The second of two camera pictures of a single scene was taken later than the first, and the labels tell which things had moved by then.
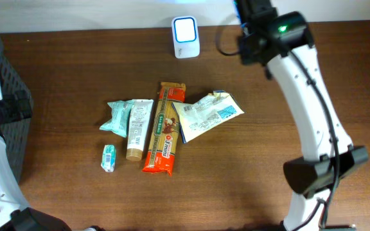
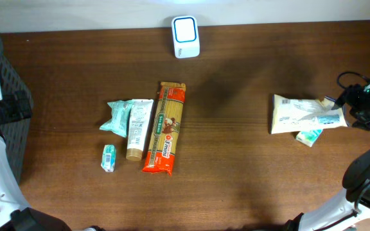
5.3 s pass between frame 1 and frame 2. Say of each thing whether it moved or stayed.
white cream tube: stayed
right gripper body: moved
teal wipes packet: stayed
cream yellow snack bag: moved
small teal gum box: stayed
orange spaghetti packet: stayed
